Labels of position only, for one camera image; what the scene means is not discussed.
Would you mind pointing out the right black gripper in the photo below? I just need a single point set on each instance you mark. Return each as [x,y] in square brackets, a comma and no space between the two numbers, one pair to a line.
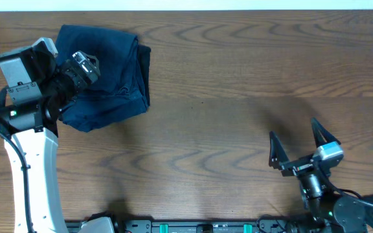
[303,166]

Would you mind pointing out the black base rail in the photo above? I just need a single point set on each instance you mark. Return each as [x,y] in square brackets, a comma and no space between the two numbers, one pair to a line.
[257,226]

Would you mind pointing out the dark blue shorts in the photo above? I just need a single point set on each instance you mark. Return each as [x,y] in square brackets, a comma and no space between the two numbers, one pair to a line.
[89,111]
[116,51]

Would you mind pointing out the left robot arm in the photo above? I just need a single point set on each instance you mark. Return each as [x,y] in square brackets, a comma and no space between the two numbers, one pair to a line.
[39,88]

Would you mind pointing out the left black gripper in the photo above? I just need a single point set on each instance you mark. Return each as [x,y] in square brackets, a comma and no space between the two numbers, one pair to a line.
[92,75]

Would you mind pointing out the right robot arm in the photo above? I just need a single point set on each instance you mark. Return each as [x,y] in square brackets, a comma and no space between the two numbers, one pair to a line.
[329,208]

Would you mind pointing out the folded dark blue shorts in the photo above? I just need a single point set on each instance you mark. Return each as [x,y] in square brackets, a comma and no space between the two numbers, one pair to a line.
[89,111]

